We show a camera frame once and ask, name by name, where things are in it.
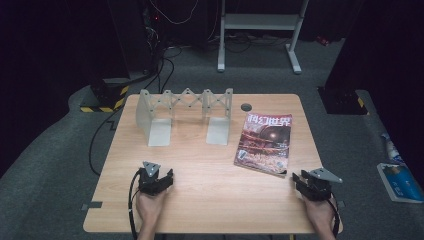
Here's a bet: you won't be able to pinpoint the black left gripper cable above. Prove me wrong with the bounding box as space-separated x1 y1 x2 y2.
127 168 144 240

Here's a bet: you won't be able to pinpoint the black yellow striped base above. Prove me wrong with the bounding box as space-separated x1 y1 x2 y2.
316 86 370 116
79 77 131 114

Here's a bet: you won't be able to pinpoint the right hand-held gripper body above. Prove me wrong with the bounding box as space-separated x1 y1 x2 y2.
299 167 344 202

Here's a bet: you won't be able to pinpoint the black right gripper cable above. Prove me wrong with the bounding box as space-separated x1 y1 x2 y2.
328 195 342 238

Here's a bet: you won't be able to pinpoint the small red floor item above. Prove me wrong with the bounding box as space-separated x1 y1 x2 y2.
315 34 331 47

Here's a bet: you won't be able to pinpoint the bundle of black cables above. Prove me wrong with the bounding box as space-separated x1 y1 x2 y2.
142 45 184 95

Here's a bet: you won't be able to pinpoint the white metal stand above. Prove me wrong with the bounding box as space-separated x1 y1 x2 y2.
217 0 310 75

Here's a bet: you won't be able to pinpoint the grey expandable book rack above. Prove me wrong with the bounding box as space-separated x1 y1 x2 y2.
135 87 234 148

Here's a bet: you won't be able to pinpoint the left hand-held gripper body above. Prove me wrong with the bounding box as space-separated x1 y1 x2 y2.
137 161 168 197

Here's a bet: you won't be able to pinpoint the person's right hand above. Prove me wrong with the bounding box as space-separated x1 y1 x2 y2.
300 194 336 232

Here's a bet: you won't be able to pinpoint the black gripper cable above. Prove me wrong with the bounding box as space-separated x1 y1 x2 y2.
127 168 144 240
328 195 342 238

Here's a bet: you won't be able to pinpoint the red magazine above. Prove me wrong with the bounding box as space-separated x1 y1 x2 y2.
233 112 294 178

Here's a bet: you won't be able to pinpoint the thin pale hanging cable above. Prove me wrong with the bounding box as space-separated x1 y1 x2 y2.
148 0 200 26

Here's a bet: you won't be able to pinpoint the blue and white box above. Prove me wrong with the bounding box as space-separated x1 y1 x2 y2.
376 162 424 204

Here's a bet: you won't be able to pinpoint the dark equipment tower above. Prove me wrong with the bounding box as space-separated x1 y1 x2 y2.
106 0 169 77

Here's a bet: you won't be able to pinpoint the black cables under stand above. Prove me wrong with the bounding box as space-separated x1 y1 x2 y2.
224 31 292 54

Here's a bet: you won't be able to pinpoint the person's left hand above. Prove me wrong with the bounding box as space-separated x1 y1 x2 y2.
135 187 170 232

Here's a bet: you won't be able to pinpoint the black floor cable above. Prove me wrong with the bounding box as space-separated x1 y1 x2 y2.
88 107 125 177

